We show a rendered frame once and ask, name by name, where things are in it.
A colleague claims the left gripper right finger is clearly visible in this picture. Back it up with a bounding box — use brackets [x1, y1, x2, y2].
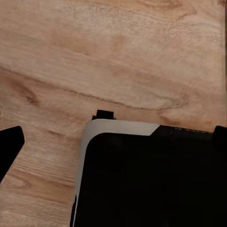
[212, 125, 227, 164]

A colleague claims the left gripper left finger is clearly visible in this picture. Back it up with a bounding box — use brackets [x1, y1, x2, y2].
[0, 126, 25, 183]

